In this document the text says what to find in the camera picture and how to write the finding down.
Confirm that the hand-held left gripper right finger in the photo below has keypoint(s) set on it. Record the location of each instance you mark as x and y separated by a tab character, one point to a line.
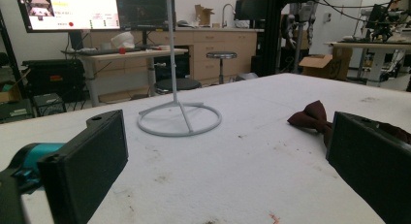
368	162

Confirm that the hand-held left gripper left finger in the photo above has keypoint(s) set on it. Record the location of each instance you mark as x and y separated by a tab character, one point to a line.
82	167

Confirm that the dark red bow tie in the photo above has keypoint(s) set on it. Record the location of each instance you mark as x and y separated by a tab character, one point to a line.
310	118

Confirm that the white metal stand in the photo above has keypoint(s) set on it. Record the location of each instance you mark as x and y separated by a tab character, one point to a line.
176	114

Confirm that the black equipment case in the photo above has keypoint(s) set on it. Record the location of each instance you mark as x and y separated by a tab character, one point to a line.
55	78

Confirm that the open cardboard box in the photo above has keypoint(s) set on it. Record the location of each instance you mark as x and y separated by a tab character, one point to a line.
326	66

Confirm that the white table with equipment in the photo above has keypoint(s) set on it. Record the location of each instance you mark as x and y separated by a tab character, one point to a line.
371	52

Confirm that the black keyboard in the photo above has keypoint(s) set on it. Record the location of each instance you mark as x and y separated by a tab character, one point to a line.
103	51

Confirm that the wooden desk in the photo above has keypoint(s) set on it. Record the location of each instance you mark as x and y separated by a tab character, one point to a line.
129	56

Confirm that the red small object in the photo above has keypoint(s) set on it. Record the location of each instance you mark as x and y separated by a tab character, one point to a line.
122	50

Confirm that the black round stool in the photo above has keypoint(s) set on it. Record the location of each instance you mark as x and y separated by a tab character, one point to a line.
179	85

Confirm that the white crumpled bag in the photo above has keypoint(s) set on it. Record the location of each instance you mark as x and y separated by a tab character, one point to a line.
122	40

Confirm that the large lit monitor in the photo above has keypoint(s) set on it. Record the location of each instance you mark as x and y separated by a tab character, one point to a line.
69	9

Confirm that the dark monitor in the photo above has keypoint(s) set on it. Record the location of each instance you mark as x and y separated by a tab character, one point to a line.
143	10

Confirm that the round metal stool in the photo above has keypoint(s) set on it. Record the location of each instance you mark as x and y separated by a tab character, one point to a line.
221	57

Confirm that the wooden cabinet with drawers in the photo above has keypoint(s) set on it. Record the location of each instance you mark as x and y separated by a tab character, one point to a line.
223	49

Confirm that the black monitor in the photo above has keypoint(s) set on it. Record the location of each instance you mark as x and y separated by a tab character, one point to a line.
250	9

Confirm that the small cardboard box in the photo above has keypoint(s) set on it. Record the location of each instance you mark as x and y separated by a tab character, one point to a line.
203	14

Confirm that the curved metal faucet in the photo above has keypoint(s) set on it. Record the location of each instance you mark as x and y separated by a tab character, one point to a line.
226	12

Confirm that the black metal frame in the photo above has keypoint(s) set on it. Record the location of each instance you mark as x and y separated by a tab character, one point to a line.
274	30

